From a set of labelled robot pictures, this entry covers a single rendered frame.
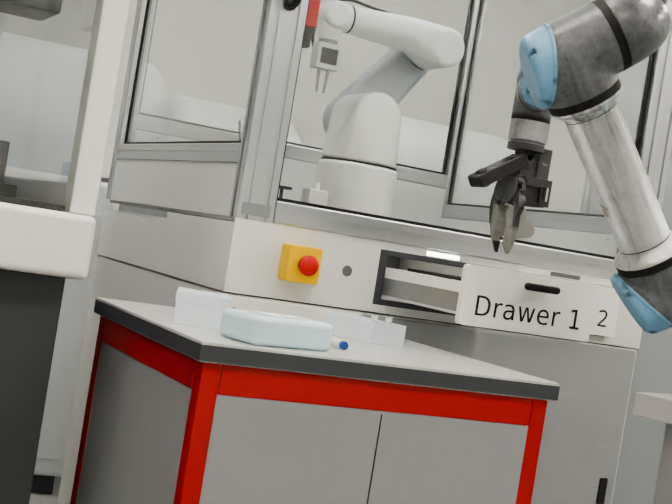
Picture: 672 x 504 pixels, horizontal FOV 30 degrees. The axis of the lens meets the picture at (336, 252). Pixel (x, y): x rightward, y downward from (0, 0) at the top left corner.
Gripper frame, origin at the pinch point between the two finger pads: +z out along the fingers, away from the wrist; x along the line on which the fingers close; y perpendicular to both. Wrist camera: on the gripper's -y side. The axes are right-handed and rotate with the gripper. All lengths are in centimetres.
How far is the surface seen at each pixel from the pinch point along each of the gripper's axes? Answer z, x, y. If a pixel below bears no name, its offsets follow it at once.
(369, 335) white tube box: 19.9, -6.1, -27.6
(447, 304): 12.5, -3.3, -11.1
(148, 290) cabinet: 23, 70, -45
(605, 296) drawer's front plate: 6.8, 21.1, 43.5
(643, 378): 36, 150, 168
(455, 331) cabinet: 19.2, 22.7, 7.7
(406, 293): 12.4, 12.7, -11.1
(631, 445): 60, 151, 168
